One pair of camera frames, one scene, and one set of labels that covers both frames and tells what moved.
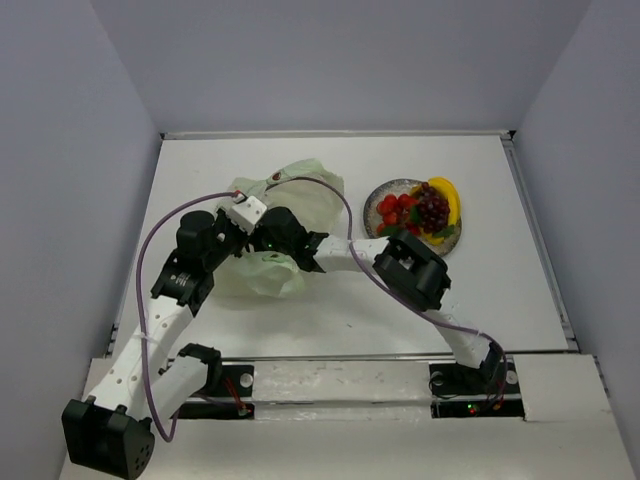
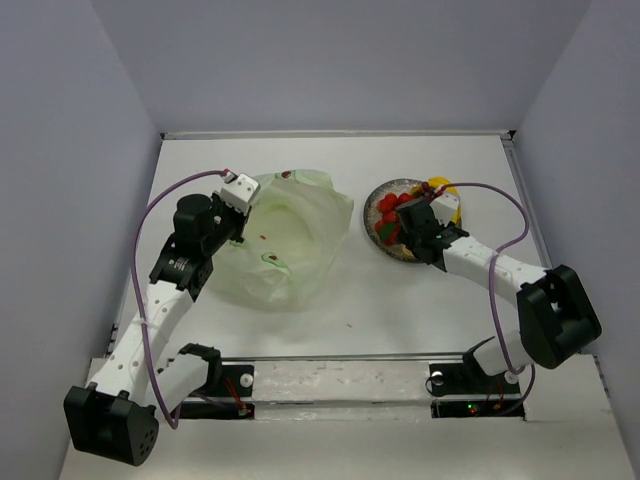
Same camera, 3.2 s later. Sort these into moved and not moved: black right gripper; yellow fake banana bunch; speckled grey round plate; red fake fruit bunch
Moved: black right gripper
Not moved: yellow fake banana bunch; red fake fruit bunch; speckled grey round plate
